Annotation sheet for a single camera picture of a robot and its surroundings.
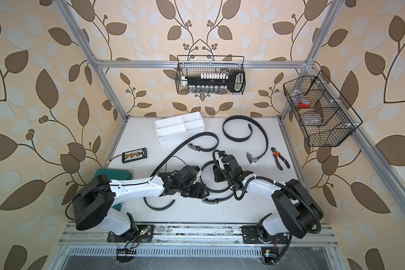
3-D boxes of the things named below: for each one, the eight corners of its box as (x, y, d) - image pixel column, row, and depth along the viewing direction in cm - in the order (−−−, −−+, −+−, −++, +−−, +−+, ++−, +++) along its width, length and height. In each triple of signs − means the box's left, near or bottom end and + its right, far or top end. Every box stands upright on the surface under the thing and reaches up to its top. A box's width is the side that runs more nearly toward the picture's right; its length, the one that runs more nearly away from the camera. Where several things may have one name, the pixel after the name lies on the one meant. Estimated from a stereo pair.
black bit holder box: (122, 163, 100) (121, 161, 98) (123, 154, 104) (121, 152, 102) (147, 158, 102) (146, 156, 101) (146, 149, 107) (145, 147, 105)
